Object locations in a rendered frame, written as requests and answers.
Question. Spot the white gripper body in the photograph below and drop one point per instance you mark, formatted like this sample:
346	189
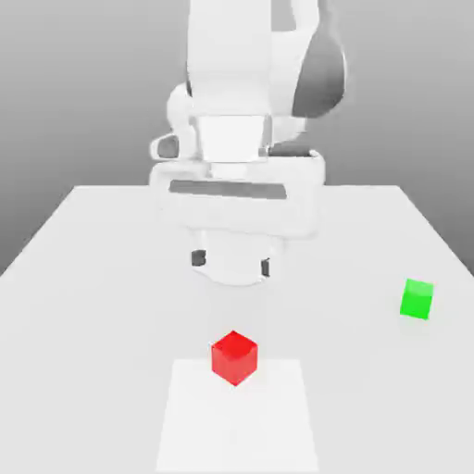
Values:
237	213

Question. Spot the small red cube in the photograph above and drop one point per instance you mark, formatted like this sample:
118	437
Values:
234	358

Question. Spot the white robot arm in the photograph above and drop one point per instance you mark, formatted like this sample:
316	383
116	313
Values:
229	66

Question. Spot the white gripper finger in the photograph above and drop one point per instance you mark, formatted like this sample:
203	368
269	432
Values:
266	267
198	257

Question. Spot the small green cube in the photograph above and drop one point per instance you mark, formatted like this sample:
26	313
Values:
416	300

